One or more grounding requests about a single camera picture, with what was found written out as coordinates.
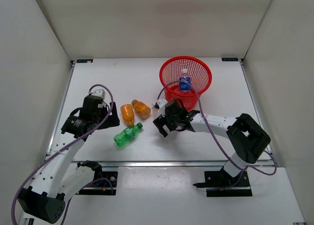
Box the clear bottle blue label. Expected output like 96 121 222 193
179 68 191 90

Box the clear bottle red label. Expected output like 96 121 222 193
172 85 192 106

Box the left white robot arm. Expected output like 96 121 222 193
17 94 120 224

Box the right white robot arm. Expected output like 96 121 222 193
153 99 271 187

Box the orange juice bottle upright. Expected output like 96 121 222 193
120 104 134 127

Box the green plastic bottle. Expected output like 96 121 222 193
113 122 143 147

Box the orange bottle patterned label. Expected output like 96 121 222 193
131 100 151 118

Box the red plastic mesh basket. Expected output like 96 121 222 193
159 56 212 111

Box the left black table label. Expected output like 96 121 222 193
76 59 93 63

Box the black table label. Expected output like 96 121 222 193
221 57 238 62
76 59 93 63

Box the right black table label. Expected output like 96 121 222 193
221 57 238 62

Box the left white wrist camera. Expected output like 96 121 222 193
89 89 105 99

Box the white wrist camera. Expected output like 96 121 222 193
152 99 168 115
89 89 105 99

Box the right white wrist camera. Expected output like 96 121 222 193
152 99 168 115

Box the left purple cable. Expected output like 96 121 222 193
11 84 115 225

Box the purple cable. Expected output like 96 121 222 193
157 80 278 190
11 84 115 225

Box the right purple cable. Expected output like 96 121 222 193
157 80 278 190

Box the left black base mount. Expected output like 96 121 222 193
77 168 118 196

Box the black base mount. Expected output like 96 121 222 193
193 170 253 197
77 168 118 196

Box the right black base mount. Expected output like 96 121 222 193
193 170 253 197

